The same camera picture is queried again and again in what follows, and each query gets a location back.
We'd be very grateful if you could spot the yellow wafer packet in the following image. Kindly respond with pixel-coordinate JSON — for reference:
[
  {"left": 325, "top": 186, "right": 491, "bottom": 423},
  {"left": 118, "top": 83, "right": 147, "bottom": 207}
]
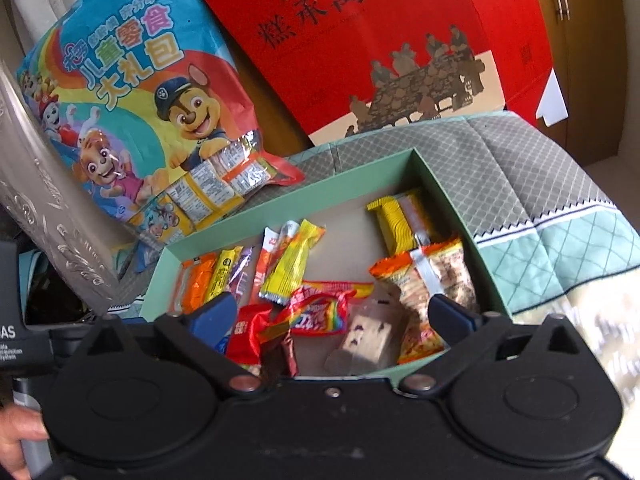
[{"left": 366, "top": 195, "right": 418, "bottom": 257}]

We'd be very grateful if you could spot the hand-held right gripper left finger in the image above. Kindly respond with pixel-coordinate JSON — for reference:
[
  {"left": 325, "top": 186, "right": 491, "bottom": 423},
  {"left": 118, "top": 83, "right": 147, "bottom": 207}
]
[{"left": 84, "top": 291, "right": 266, "bottom": 397}]

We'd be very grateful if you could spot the red paper gift bag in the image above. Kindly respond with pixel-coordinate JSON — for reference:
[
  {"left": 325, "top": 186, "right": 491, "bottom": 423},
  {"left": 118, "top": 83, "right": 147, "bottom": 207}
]
[{"left": 180, "top": 0, "right": 571, "bottom": 148}]

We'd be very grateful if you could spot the yellow snack bar packet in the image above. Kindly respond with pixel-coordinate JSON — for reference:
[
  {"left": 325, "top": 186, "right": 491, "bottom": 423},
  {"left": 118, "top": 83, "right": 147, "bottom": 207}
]
[{"left": 206, "top": 246, "right": 244, "bottom": 306}]

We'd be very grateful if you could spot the clear packet of beige cake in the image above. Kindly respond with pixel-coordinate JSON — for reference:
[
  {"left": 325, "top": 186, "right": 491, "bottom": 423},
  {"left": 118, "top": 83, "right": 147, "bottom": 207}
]
[{"left": 324, "top": 299, "right": 403, "bottom": 376}]

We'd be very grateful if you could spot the cartoon dog snack bag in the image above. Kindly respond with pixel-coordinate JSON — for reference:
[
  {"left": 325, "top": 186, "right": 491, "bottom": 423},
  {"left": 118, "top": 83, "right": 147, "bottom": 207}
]
[{"left": 17, "top": 0, "right": 306, "bottom": 251}]

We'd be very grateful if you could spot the orange packet with clear window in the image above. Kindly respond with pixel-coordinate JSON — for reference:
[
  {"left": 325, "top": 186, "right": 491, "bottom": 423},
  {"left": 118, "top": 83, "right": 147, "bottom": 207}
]
[{"left": 369, "top": 237, "right": 482, "bottom": 366}]

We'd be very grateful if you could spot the green cardboard box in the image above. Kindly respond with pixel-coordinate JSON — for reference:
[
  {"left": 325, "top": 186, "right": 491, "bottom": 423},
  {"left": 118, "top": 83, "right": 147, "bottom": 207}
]
[{"left": 140, "top": 147, "right": 513, "bottom": 381}]

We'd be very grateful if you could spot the purple snack packet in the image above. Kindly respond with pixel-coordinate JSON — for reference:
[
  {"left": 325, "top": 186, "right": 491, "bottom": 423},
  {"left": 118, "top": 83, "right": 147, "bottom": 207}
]
[{"left": 232, "top": 246, "right": 258, "bottom": 306}]

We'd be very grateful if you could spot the orange snack packet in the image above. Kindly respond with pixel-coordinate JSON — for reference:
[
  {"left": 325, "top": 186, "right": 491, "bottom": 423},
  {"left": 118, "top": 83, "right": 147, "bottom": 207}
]
[{"left": 172, "top": 255, "right": 219, "bottom": 316}]

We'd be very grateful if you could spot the red snack packet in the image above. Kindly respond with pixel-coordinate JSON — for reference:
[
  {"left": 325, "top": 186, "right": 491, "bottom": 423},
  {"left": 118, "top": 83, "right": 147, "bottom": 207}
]
[{"left": 226, "top": 305, "right": 275, "bottom": 366}]

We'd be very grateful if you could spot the rainbow striped red packet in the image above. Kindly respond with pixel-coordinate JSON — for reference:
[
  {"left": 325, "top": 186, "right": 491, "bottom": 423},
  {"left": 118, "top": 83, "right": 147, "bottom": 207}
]
[{"left": 260, "top": 280, "right": 376, "bottom": 343}]

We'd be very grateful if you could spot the red and white stick packet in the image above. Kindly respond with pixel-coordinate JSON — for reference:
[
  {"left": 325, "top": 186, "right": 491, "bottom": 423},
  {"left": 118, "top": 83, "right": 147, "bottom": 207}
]
[{"left": 248, "top": 227, "right": 301, "bottom": 308}]

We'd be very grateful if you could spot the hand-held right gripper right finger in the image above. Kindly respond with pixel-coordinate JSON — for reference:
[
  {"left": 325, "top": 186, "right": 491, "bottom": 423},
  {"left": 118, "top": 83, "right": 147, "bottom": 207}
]
[{"left": 399, "top": 294, "right": 586, "bottom": 399}]

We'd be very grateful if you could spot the teal cloth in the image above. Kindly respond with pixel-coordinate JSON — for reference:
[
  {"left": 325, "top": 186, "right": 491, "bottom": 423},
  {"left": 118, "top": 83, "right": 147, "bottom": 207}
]
[{"left": 19, "top": 249, "right": 53, "bottom": 286}]

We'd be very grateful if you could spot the wooden wardrobe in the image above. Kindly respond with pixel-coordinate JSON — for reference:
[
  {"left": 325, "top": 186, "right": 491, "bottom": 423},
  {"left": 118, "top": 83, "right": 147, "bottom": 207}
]
[{"left": 525, "top": 0, "right": 640, "bottom": 166}]

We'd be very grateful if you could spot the white curtain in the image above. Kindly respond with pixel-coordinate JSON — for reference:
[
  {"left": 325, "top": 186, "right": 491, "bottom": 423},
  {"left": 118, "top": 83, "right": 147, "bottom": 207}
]
[{"left": 7, "top": 0, "right": 83, "bottom": 68}]

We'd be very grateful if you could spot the long yellow snack packet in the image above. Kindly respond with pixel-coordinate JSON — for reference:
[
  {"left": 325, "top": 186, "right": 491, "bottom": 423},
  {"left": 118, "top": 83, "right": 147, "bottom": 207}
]
[{"left": 259, "top": 219, "right": 326, "bottom": 307}]

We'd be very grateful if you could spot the dark brown candy wrapper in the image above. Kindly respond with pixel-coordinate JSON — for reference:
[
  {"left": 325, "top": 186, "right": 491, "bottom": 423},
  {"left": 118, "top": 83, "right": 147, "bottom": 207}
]
[{"left": 259, "top": 331, "right": 299, "bottom": 383}]

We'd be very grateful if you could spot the grey and teal quilted blanket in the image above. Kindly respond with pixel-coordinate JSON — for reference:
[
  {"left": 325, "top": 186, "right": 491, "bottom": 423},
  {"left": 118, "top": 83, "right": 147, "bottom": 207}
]
[{"left": 112, "top": 110, "right": 640, "bottom": 411}]

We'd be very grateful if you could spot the person's left hand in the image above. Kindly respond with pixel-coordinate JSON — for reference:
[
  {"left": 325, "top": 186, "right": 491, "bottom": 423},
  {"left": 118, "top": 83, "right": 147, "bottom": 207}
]
[{"left": 0, "top": 404, "right": 49, "bottom": 480}]

